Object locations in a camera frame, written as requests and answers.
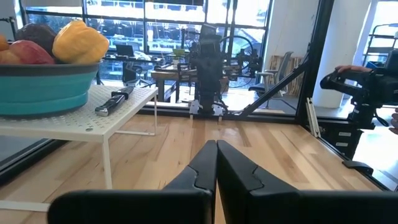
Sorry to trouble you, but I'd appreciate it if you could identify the large red apple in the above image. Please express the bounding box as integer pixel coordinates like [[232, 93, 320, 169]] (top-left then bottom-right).
[[9, 39, 56, 65]]

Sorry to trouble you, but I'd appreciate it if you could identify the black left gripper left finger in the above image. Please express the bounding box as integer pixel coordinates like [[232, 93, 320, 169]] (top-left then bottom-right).
[[47, 139, 218, 224]]

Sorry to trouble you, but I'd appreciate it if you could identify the yellow bell pepper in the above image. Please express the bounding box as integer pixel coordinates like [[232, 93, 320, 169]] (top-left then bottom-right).
[[52, 19, 111, 65]]

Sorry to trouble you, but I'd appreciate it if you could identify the black laptop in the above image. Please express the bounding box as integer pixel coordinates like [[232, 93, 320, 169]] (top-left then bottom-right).
[[115, 44, 136, 58]]

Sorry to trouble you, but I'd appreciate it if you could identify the wooden background table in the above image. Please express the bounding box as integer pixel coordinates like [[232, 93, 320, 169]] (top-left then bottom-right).
[[150, 68, 231, 103]]

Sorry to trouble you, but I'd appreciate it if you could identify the person's hand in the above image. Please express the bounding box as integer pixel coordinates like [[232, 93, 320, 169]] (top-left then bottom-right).
[[388, 108, 398, 136], [335, 64, 373, 75]]

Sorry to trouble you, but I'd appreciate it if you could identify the teal collapsible bowl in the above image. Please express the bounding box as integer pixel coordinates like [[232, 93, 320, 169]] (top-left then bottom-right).
[[0, 60, 104, 118]]

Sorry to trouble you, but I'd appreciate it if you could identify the black-handled knife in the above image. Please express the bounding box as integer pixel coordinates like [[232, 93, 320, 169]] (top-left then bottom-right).
[[94, 86, 136, 118]]

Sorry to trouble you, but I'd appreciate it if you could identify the dark purple fruit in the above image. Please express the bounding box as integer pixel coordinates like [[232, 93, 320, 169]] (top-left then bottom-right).
[[14, 22, 58, 57]]

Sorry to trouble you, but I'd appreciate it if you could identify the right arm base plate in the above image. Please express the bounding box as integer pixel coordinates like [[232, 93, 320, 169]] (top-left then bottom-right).
[[188, 99, 227, 118]]

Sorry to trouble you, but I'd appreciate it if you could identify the black frame clamp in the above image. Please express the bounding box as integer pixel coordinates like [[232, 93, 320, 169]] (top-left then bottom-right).
[[341, 159, 374, 175]]

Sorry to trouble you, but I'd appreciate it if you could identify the small round orange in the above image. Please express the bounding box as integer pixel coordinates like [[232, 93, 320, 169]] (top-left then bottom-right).
[[0, 34, 11, 52]]

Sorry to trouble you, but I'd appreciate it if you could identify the white perforated shelf riser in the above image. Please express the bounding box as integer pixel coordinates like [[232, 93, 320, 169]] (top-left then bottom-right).
[[0, 84, 159, 213]]

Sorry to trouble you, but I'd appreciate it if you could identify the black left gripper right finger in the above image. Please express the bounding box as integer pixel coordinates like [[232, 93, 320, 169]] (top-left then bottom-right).
[[216, 139, 398, 224]]

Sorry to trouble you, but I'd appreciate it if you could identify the orange fruit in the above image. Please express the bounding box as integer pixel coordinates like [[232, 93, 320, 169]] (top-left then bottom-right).
[[0, 49, 24, 65]]

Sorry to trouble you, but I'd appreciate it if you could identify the grey office chair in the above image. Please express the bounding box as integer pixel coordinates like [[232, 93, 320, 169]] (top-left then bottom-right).
[[248, 50, 295, 101]]

